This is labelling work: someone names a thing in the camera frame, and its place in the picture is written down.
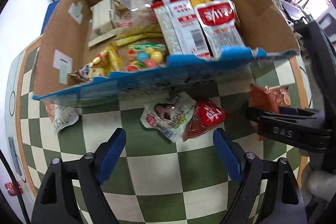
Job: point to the white snack bag with portrait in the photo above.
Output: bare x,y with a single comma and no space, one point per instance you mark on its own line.
170,116

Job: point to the blue smartphone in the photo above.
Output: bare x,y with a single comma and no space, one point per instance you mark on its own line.
14,156

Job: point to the small red snack bag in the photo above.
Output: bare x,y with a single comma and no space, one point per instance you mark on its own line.
207,115

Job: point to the blue cushion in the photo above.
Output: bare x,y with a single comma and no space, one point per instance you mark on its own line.
48,14

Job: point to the yellow panda chips bag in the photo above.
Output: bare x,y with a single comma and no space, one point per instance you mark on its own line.
107,61

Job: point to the green checkered table mat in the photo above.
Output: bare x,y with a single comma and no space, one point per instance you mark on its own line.
154,181

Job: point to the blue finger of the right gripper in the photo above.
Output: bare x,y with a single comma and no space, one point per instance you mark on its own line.
288,118
299,137

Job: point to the brown red snack bag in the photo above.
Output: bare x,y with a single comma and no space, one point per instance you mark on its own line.
267,99

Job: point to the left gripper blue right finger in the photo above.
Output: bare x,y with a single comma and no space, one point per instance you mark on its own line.
282,201

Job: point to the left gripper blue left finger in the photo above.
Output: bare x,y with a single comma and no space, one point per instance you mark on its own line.
56,201

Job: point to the red white clear snack packet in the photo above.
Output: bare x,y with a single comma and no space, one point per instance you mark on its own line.
218,24

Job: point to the cardboard box with blue front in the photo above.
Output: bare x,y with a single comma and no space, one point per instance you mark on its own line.
93,51

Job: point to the yellow beige snack bag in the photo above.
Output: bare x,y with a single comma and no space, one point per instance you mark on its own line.
138,21

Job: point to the small cream carton box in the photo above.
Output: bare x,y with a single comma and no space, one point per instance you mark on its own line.
106,21

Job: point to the white pizza snack bag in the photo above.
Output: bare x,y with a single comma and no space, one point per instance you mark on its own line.
61,116

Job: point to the red white long snack packet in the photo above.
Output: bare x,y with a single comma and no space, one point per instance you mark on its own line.
180,28

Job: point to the red soda can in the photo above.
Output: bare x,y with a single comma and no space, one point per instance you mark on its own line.
9,186

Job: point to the colourful gumball candy bag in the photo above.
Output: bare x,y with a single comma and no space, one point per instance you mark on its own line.
145,56

